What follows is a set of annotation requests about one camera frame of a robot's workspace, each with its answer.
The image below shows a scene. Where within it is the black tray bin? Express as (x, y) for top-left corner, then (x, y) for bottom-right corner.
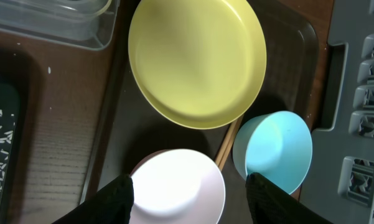
(0, 75), (22, 223)

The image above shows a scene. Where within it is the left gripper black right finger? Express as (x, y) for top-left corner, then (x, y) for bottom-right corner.
(245, 172), (330, 224)

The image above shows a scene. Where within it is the white bowl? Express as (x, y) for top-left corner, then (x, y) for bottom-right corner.
(130, 149), (226, 224)

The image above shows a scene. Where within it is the wooden chopstick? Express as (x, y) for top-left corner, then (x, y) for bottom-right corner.
(215, 120), (238, 167)
(219, 116), (243, 170)

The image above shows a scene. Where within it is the yellow plate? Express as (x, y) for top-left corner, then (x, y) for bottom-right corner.
(128, 0), (267, 129)

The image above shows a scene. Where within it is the brown serving tray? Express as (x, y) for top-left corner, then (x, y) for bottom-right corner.
(79, 0), (319, 224)

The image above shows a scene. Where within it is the grey dishwasher rack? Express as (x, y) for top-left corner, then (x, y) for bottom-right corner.
(300, 0), (374, 223)

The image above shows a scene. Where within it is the blue bowl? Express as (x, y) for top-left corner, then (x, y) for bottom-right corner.
(232, 111), (312, 194)

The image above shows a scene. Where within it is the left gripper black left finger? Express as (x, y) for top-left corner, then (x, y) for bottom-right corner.
(53, 174), (134, 224)

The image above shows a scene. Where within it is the clear plastic bin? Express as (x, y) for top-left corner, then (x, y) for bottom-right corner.
(0, 0), (120, 51)

